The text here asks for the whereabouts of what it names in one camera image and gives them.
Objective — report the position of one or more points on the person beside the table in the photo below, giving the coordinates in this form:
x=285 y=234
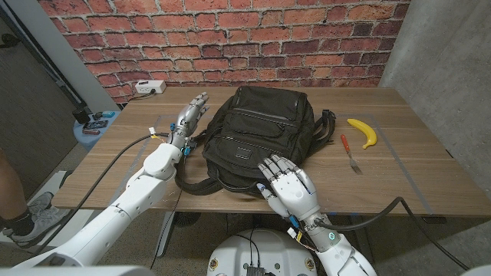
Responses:
x=11 y=191

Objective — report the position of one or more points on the yellow banana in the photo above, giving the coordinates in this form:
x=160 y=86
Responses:
x=366 y=130

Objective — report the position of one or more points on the white power strip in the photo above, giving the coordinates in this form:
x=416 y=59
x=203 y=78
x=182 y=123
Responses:
x=147 y=86

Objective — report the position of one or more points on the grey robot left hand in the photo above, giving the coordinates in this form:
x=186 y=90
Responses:
x=188 y=120

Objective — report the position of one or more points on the printed brick wall backdrop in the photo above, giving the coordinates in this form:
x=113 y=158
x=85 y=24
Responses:
x=230 y=42

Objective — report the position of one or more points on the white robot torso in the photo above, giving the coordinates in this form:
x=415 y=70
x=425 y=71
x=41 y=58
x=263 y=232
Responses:
x=264 y=253

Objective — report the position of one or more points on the small blue gadget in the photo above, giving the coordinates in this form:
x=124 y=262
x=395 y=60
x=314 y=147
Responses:
x=108 y=114

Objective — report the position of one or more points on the small red flat item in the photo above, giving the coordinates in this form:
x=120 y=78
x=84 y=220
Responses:
x=91 y=132

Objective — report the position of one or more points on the blue round stool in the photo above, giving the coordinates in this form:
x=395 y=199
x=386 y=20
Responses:
x=90 y=140

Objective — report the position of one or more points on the black fabric backpack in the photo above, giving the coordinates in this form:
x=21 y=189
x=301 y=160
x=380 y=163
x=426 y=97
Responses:
x=257 y=130

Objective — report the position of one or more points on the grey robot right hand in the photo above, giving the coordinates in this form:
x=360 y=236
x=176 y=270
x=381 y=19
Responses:
x=293 y=191

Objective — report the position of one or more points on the grey sneaker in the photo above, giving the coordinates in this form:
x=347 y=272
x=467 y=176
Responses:
x=40 y=201
x=46 y=222

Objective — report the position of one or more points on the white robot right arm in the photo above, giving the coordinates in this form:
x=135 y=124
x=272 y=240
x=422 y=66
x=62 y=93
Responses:
x=337 y=257

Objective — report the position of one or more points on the grey metal table leg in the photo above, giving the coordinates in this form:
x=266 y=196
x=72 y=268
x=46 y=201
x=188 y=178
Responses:
x=165 y=234
x=358 y=230

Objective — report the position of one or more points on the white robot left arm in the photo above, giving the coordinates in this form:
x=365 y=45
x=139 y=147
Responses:
x=126 y=207

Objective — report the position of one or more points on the small black cup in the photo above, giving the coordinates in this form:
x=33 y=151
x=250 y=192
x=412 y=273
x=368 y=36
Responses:
x=81 y=115

